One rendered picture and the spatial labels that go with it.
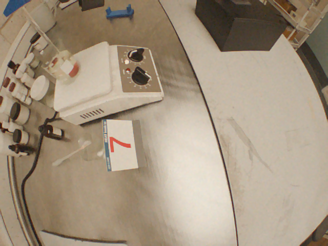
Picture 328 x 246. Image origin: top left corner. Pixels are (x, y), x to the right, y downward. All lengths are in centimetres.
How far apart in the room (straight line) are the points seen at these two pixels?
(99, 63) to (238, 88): 29
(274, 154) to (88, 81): 40
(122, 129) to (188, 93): 15
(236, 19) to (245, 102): 18
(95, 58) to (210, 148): 27
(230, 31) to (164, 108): 23
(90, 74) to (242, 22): 32
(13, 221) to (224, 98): 72
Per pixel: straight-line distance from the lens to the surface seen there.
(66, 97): 26
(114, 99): 24
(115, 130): 26
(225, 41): 37
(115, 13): 56
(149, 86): 26
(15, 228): 60
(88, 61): 28
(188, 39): 40
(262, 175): 33
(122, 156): 25
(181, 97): 29
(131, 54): 28
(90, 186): 31
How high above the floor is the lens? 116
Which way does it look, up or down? 75 degrees down
